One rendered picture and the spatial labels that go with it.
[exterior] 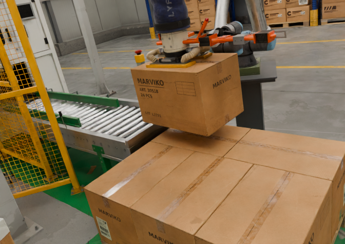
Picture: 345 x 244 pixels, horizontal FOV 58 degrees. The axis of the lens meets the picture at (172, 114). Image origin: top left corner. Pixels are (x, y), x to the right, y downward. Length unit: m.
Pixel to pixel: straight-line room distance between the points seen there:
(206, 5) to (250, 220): 9.06
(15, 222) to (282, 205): 1.94
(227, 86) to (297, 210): 0.84
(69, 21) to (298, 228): 11.94
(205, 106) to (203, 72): 0.20
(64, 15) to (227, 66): 11.02
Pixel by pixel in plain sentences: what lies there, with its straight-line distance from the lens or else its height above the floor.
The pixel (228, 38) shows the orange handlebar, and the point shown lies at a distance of 1.78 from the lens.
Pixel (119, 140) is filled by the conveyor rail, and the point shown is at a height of 0.59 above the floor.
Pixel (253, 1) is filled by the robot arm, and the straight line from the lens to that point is 2.44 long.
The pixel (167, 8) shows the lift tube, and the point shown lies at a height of 1.41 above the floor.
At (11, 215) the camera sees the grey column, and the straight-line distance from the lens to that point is 2.67.
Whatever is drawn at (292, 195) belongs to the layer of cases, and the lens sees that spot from 1.58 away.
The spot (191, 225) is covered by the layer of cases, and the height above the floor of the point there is 0.54.
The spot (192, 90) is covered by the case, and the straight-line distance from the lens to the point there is 1.78.
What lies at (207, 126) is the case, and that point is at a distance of 1.83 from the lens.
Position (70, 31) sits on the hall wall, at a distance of 12.71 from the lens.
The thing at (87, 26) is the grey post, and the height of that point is 1.20.
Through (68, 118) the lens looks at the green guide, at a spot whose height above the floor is 0.62.
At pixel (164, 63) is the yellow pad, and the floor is 1.09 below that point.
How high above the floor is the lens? 1.51
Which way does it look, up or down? 22 degrees down
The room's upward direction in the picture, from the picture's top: 11 degrees counter-clockwise
